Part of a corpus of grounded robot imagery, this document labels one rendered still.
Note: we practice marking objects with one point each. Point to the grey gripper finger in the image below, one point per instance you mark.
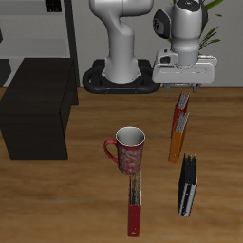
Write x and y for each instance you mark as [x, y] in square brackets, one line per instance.
[166, 87]
[196, 87]

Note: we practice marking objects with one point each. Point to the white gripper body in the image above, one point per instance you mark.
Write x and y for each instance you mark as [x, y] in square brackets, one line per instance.
[183, 73]

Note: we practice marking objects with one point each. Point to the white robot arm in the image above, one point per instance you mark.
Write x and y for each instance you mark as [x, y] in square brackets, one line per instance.
[121, 47]

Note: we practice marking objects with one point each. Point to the red standing book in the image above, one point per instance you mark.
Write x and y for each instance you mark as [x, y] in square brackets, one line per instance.
[134, 215]
[181, 104]

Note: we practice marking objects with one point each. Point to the orange standing book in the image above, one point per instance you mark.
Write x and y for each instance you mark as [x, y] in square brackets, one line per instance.
[177, 142]

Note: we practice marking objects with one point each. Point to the black standing book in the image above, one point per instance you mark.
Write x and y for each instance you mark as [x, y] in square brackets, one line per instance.
[187, 190]

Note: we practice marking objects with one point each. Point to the red patterned mug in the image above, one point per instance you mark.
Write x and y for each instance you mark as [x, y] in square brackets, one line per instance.
[129, 150]

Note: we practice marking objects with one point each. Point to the dark brown desk caddy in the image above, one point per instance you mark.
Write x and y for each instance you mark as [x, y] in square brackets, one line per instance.
[34, 107]

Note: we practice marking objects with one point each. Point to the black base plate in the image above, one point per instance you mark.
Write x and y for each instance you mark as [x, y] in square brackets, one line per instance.
[95, 82]

